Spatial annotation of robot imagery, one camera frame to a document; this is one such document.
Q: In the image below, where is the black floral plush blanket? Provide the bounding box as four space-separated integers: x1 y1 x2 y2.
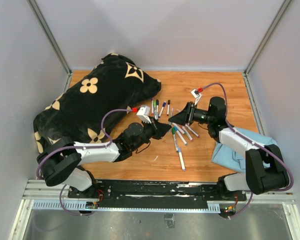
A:
33 53 162 157

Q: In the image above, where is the light blue cloth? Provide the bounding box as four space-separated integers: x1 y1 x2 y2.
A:
211 128 278 173

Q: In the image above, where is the blue cap whiteboard marker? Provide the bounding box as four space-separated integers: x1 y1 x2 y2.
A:
158 101 167 118

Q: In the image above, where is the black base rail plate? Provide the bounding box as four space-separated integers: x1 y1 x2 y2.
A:
67 179 247 209

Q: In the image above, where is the green cap white marker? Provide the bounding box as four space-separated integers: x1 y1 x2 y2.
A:
172 122 185 135

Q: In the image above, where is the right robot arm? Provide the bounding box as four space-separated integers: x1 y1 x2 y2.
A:
168 96 291 200

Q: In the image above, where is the light blue marker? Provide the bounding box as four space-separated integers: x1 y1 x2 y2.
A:
175 130 188 146

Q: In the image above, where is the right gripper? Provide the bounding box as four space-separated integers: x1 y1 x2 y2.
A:
168 102 213 127

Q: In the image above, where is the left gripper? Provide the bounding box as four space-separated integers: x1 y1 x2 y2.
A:
132 116 172 151

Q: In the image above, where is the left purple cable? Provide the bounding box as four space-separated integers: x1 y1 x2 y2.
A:
35 107 134 217

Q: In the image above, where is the black cap whiteboard marker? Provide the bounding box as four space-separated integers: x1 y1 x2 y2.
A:
166 99 171 116

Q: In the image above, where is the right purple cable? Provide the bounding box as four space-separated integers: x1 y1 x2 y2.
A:
201 82 295 221

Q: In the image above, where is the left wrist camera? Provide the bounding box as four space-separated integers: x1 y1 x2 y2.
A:
136 105 151 124

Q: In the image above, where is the lavender cap marker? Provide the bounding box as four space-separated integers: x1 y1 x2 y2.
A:
178 147 186 171

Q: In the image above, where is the slotted cable duct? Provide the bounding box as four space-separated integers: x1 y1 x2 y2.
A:
32 200 221 214

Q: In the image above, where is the light green marker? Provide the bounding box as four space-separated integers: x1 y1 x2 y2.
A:
154 99 158 120

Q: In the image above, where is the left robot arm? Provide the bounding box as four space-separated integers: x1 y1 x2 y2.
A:
37 117 172 198

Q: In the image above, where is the purple cable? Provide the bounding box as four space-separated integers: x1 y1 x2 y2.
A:
35 107 134 217
201 82 295 221

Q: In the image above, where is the magenta cap marker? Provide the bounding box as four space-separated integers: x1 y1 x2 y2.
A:
185 124 200 138

